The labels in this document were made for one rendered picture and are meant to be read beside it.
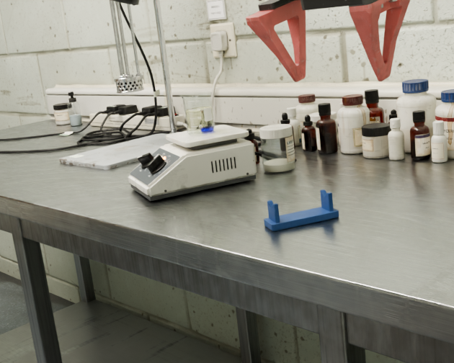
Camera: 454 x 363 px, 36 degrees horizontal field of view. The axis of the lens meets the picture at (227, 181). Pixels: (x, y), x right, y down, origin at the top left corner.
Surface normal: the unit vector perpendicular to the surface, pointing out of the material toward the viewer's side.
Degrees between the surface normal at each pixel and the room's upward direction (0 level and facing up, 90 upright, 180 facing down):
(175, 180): 90
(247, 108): 90
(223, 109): 90
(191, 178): 90
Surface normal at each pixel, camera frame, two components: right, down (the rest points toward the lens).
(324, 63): -0.72, 0.25
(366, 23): -0.55, 0.73
